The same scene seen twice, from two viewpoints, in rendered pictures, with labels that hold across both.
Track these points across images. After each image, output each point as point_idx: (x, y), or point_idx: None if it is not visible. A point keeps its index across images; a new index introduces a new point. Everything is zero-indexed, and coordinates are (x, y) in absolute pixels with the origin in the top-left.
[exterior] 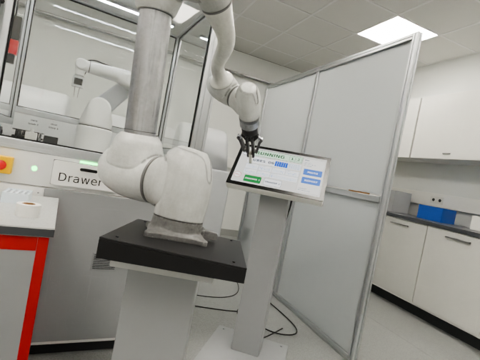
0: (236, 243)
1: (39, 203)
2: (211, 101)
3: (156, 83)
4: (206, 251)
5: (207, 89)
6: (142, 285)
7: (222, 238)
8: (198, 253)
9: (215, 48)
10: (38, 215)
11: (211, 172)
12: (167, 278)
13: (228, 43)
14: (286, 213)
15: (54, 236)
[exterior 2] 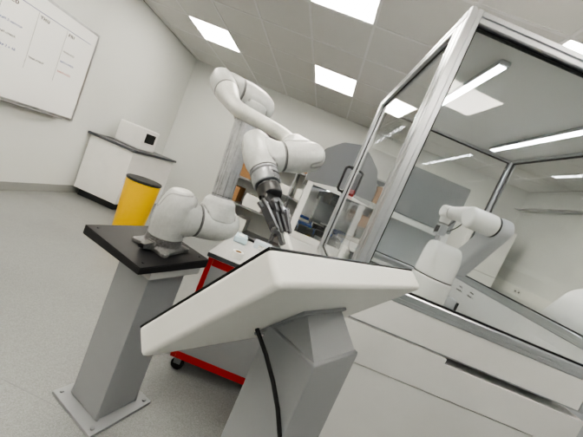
0: (133, 257)
1: (239, 253)
2: (387, 192)
3: (221, 161)
4: (121, 233)
5: (390, 178)
6: None
7: (149, 262)
8: (121, 230)
9: (419, 114)
10: (232, 257)
11: (163, 199)
12: None
13: (228, 110)
14: (246, 418)
15: None
